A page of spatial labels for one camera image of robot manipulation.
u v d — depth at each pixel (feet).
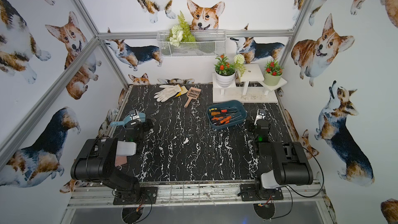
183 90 3.85
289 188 1.52
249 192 2.40
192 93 3.83
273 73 3.03
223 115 3.30
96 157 1.68
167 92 3.75
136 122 2.42
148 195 2.45
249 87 3.50
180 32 2.56
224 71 2.88
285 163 1.50
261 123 2.40
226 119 3.19
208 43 3.03
